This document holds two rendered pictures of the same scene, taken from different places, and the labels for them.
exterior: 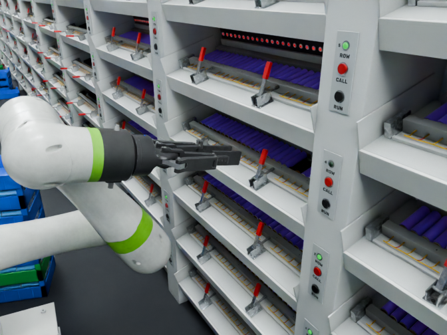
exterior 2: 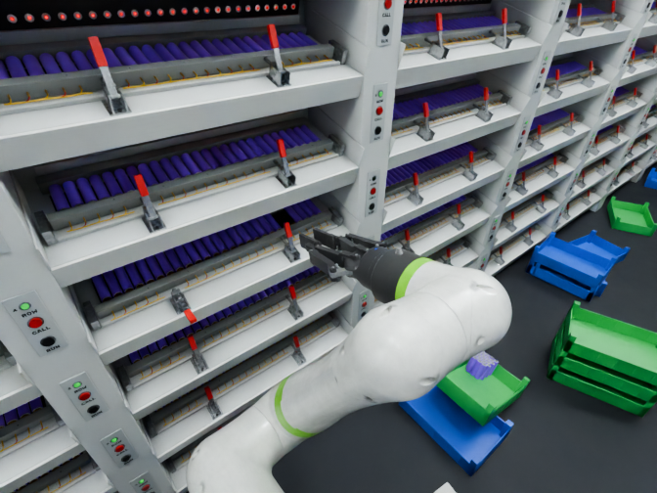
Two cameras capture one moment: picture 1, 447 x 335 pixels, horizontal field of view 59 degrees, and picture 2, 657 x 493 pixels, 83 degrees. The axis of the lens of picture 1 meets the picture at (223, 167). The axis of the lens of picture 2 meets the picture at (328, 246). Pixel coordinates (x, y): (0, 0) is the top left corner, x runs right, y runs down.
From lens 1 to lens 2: 1.01 m
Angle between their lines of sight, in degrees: 80
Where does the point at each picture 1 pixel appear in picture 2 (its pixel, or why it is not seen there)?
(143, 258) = not seen: hidden behind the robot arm
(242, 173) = (266, 266)
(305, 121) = (339, 166)
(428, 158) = (405, 140)
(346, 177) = (382, 179)
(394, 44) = (400, 83)
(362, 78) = (389, 111)
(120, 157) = not seen: hidden behind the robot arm
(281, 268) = (319, 296)
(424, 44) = (415, 78)
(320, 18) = (358, 80)
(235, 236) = (267, 330)
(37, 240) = not seen: outside the picture
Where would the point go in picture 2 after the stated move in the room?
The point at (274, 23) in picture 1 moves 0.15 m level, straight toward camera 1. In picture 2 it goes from (308, 96) to (390, 97)
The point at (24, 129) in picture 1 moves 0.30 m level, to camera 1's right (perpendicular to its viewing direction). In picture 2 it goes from (493, 283) to (422, 178)
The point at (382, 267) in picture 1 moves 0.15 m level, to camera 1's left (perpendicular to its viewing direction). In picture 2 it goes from (395, 212) to (410, 243)
